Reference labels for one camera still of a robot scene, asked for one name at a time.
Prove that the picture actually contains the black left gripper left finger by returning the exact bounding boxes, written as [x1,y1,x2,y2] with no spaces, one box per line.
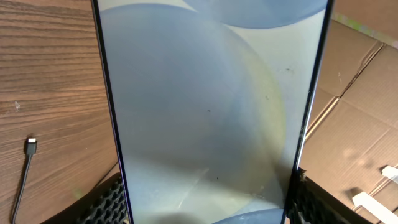
[43,173,127,224]

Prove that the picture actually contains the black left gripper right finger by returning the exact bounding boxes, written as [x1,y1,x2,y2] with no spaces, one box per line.
[285,168,370,224]

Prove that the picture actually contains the black USB charging cable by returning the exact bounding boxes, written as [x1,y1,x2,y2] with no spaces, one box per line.
[11,138,39,224]

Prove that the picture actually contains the blue screen smartphone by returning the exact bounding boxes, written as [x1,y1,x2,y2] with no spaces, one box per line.
[91,0,333,224]

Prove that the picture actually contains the white tape strip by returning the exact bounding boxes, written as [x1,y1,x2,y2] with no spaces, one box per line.
[352,192,398,224]

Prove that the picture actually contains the brown cardboard sheet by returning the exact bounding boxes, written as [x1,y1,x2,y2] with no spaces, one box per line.
[300,0,397,223]

